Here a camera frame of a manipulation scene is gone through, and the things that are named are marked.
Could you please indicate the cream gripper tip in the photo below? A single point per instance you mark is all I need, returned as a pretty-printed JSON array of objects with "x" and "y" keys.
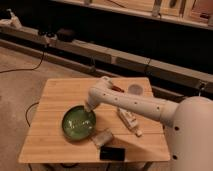
[{"x": 87, "y": 107}]

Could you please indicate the green ceramic bowl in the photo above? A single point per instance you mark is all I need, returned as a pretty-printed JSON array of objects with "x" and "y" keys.
[{"x": 78, "y": 124}]

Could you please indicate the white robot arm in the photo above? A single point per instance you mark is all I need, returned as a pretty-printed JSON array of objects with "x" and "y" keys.
[{"x": 191, "y": 121}]

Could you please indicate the red brown snack bar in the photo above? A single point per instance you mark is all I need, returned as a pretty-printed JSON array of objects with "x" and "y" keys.
[{"x": 118, "y": 89}]

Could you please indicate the white plastic bottle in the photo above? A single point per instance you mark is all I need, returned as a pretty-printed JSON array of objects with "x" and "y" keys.
[{"x": 129, "y": 121}]

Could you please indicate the black rectangular box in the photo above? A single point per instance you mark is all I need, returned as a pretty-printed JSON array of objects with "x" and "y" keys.
[{"x": 111, "y": 153}]

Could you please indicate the black round device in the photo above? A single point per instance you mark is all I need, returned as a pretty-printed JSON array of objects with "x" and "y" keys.
[{"x": 66, "y": 35}]

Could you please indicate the white object on ledge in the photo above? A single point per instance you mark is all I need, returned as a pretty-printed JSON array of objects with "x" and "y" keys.
[{"x": 13, "y": 21}]

